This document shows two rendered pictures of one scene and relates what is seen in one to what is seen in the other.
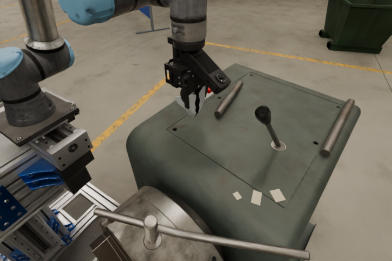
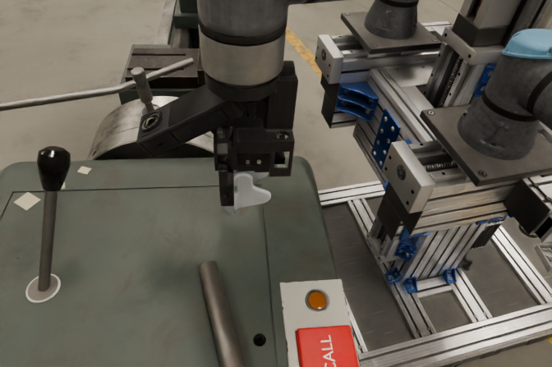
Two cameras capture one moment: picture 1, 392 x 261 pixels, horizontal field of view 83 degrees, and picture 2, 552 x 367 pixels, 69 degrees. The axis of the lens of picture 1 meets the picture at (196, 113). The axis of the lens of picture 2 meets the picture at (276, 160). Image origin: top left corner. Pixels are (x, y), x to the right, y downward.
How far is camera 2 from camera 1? 0.75 m
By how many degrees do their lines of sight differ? 85
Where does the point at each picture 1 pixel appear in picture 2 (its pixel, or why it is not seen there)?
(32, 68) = (531, 80)
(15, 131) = (451, 113)
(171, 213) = not seen: hidden behind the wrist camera
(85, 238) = (383, 299)
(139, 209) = not seen: hidden behind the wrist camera
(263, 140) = (79, 281)
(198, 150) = (180, 188)
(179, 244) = (126, 124)
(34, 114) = (467, 121)
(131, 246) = (163, 98)
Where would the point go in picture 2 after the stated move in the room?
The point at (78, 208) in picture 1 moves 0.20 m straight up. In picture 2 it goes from (442, 310) to (462, 286)
